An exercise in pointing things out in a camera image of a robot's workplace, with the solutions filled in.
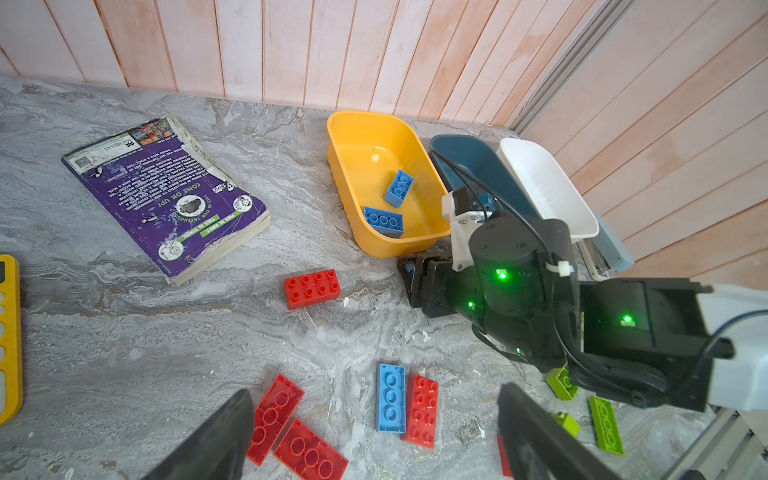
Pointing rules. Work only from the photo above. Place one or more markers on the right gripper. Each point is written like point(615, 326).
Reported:
point(427, 275)

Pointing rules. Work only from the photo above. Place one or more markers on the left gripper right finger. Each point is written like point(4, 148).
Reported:
point(539, 448)

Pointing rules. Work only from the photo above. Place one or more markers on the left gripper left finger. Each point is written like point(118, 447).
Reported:
point(215, 450)

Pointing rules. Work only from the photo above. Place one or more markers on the red lego brick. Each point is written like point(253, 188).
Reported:
point(505, 464)
point(308, 455)
point(422, 399)
point(271, 417)

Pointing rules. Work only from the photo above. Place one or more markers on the blue lego brick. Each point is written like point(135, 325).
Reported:
point(385, 222)
point(399, 188)
point(391, 403)

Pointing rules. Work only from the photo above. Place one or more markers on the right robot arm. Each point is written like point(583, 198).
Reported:
point(646, 342)

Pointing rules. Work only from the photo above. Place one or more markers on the green lego brick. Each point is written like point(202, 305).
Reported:
point(606, 426)
point(559, 382)
point(568, 422)

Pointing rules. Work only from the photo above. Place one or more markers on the yellow plastic bin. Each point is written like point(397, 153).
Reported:
point(365, 151)

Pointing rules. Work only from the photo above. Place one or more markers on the teal plastic bin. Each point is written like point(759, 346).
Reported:
point(480, 160)

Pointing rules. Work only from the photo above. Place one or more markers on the red lego near book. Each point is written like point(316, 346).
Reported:
point(312, 288)

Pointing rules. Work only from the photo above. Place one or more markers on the white plastic bin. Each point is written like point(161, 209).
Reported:
point(547, 187)

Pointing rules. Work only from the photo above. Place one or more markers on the grey stapler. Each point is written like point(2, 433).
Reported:
point(605, 253)

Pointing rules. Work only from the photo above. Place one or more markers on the yellow calculator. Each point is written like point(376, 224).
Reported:
point(11, 344)

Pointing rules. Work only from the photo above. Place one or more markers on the purple paperback book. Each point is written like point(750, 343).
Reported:
point(169, 196)

